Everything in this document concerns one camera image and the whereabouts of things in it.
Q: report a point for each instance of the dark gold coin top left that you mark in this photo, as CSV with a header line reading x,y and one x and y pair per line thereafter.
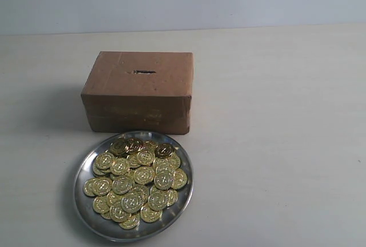
x,y
119,147

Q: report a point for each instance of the dark gold coin top right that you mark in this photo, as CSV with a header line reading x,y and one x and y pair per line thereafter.
x,y
164,150

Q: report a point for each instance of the gold coin centre right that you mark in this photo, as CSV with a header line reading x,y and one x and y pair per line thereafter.
x,y
163,180

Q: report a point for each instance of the gold coin upper left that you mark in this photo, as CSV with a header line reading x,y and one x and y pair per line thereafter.
x,y
104,160

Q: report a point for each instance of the dark gold coin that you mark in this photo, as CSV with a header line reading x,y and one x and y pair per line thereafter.
x,y
119,147
134,145
164,150

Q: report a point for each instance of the dark gold coin top middle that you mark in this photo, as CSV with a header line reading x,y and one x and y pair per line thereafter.
x,y
134,145

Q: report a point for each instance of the gold coin far left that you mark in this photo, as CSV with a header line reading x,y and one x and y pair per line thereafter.
x,y
88,187

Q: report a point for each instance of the gold coin bottom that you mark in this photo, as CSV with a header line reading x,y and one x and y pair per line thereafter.
x,y
132,222

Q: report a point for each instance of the brown cardboard slotted box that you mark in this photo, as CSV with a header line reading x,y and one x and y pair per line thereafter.
x,y
128,90

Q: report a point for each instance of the round steel plate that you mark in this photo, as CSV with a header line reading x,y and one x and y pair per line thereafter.
x,y
109,230

